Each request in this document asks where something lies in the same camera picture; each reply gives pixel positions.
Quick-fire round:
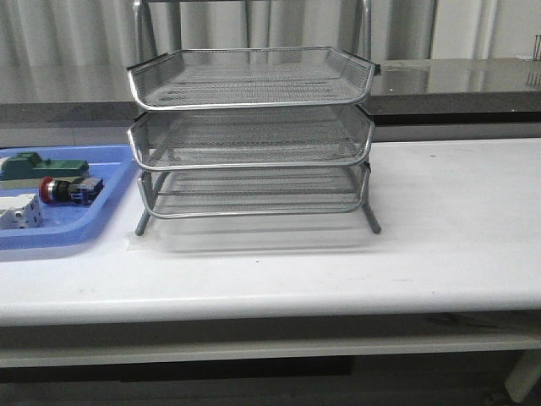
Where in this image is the red emergency stop button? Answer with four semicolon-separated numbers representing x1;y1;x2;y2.
39;176;104;206

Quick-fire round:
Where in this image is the blue plastic tray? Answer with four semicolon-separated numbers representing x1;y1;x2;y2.
1;145;137;250

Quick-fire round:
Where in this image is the green terminal block module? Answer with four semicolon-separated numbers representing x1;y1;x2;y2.
1;151;90;189

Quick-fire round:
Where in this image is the white circuit breaker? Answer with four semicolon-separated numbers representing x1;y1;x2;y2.
1;194;43;230

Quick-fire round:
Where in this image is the grey stone counter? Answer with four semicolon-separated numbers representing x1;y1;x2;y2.
1;58;540;127

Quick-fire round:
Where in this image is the white table leg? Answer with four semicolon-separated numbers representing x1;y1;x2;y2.
504;349;541;403

